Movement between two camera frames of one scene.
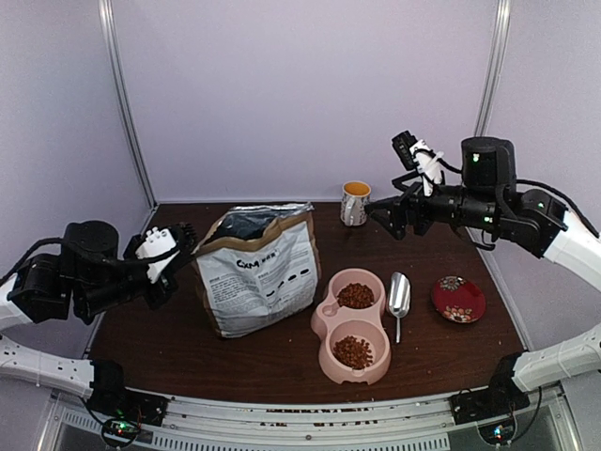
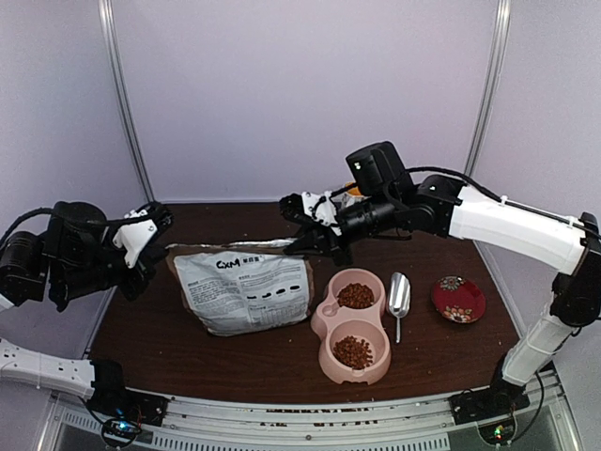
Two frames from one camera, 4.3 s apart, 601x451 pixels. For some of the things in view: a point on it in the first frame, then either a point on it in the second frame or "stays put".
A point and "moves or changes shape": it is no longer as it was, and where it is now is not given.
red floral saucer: (458, 299) stays put
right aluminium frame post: (493, 65) stays put
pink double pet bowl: (351, 329) stays put
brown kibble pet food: (355, 296) stays put
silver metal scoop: (399, 299) stays put
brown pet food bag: (258, 266) moves or changes shape
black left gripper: (165, 290) to (142, 271)
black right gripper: (411, 198) to (323, 240)
